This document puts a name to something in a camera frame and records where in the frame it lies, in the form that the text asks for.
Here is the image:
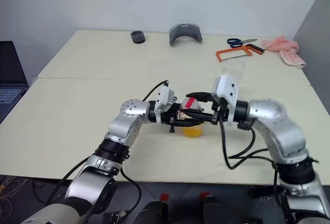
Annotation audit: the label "dark laptop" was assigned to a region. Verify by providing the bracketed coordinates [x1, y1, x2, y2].
[0, 41, 29, 125]

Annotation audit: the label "black floor cable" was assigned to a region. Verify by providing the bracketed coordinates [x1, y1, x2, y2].
[31, 179, 67, 205]

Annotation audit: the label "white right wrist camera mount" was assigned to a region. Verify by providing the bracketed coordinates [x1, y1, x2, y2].
[211, 75, 239, 127]

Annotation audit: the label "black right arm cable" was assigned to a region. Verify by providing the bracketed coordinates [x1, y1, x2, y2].
[218, 120, 278, 170]

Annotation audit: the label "thin wire bundle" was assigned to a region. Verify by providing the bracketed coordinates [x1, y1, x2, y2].
[0, 175, 29, 218]

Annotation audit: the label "grey curved plastic shell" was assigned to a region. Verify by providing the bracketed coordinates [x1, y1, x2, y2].
[169, 22, 203, 47]

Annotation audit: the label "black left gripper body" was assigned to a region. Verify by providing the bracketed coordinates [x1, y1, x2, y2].
[160, 103, 183, 134]

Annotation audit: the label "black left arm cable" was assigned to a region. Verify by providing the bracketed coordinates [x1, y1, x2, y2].
[48, 156, 142, 222]

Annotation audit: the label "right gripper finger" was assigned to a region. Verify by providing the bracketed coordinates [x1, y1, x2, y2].
[192, 112, 217, 125]
[186, 92, 213, 104]

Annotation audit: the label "blue handled scissors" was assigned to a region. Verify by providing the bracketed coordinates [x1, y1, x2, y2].
[226, 38, 258, 48]

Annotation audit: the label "dark rounded shape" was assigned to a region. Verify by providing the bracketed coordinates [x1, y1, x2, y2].
[136, 200, 169, 224]
[202, 195, 233, 224]

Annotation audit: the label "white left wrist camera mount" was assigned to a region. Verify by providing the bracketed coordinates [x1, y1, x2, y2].
[155, 86, 177, 113]

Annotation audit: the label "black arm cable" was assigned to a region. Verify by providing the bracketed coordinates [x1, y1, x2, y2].
[48, 156, 142, 222]
[218, 120, 278, 170]

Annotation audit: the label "orange hacksaw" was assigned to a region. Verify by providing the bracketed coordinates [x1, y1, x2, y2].
[216, 43, 266, 63]

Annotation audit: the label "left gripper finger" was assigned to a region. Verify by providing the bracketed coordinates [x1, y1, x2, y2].
[179, 107, 205, 118]
[175, 119, 206, 128]

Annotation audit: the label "black round cylinder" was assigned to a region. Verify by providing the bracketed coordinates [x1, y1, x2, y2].
[130, 30, 145, 45]

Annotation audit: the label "orange drink bottle red label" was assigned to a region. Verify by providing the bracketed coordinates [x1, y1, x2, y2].
[177, 97, 205, 139]

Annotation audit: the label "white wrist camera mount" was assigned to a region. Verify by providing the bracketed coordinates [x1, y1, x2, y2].
[211, 75, 239, 127]
[155, 86, 177, 113]

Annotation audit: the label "pink cloth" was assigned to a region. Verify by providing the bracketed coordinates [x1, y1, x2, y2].
[261, 35, 307, 69]

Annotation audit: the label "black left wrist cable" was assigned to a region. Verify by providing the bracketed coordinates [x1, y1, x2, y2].
[142, 80, 170, 103]

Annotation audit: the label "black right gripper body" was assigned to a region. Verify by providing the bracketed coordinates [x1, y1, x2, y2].
[211, 97, 229, 126]

